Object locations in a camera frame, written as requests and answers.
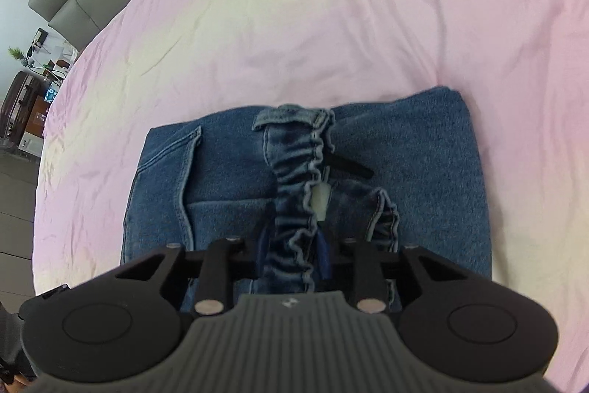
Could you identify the small green plant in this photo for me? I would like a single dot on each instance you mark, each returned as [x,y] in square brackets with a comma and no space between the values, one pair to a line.
[16,53]

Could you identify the pink blanket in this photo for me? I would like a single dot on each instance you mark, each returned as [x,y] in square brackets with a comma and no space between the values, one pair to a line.
[299,15]

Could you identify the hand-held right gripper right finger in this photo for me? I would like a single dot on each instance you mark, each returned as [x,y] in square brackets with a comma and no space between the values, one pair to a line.
[323,251]

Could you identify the device with blue screen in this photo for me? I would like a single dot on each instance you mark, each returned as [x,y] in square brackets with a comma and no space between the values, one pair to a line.
[50,93]

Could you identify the dark maroon suitcase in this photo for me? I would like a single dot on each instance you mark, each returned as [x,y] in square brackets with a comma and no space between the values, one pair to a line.
[18,103]

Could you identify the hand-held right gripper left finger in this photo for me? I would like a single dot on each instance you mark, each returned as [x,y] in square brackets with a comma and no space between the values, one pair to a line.
[266,246]

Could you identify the blue denim pants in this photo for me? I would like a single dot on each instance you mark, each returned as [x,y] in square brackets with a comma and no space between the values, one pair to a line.
[414,172]

